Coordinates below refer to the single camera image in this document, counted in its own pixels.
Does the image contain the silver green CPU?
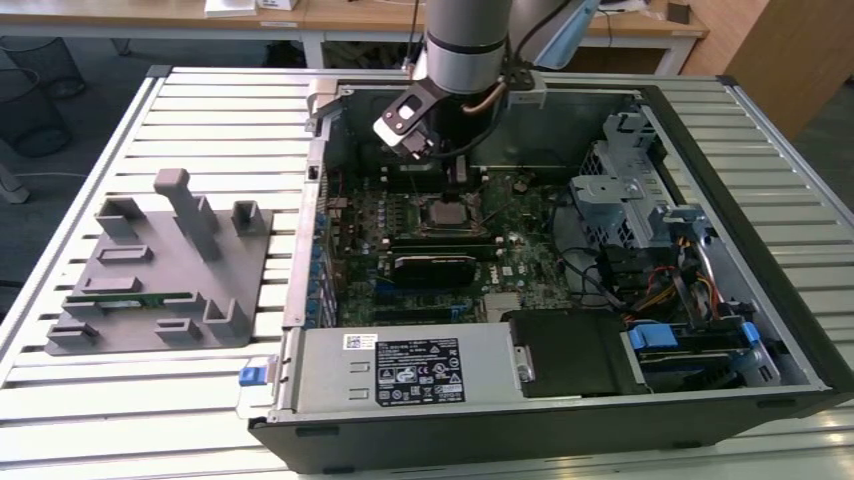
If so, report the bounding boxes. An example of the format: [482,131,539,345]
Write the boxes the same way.
[426,199,474,227]

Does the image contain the CPU socket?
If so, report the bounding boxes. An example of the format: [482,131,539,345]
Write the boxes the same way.
[414,192,483,237]

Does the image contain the black graphics card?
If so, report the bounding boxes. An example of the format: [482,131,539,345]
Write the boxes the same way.
[391,253,480,291]

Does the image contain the green motherboard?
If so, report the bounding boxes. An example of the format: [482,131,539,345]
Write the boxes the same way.
[319,167,577,329]

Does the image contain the silver metal drive cage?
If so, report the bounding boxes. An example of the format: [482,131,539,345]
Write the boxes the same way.
[567,112,673,251]

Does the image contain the silver chipset heatsink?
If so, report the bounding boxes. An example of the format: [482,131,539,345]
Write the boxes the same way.
[483,293,526,322]

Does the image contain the black expansion slot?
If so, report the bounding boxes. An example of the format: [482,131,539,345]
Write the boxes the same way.
[370,305,462,325]

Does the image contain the grey parts rack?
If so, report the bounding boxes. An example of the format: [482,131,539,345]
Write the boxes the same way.
[44,167,276,357]

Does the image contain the white box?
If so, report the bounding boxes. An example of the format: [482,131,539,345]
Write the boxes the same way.
[203,0,259,19]

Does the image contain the blue disk carrier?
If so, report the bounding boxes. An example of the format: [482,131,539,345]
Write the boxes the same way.
[626,322,759,392]

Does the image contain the silver power supply unit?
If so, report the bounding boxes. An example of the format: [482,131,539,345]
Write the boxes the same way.
[292,322,526,415]

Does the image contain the green RAM stick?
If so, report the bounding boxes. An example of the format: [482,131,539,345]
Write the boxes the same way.
[65,291,202,309]

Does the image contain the wooden cabinet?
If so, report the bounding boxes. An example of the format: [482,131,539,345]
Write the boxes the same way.
[683,0,854,141]

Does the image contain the black open PC case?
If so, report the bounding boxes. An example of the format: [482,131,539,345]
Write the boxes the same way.
[236,74,854,474]

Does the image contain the wooden desk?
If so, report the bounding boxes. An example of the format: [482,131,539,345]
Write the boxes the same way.
[0,0,713,71]

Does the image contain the black mesh waste bin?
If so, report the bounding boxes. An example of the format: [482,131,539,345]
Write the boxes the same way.
[0,67,73,157]
[0,37,88,99]

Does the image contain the white stand foot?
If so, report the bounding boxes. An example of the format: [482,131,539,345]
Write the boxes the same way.
[0,162,29,205]

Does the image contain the bronze curved cable tube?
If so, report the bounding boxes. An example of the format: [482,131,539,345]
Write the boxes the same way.
[462,81,507,117]

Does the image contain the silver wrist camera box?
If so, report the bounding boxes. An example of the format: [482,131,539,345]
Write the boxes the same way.
[371,82,447,162]

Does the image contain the coloured power supply wires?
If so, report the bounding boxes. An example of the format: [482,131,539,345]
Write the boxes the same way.
[637,234,726,321]

